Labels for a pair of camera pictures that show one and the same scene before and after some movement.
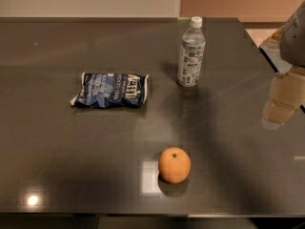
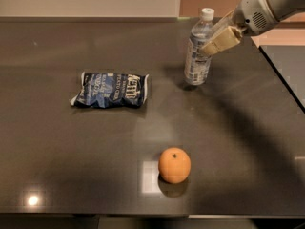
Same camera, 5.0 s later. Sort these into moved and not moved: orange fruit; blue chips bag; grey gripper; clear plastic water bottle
Moved: clear plastic water bottle; grey gripper
Not moved: orange fruit; blue chips bag
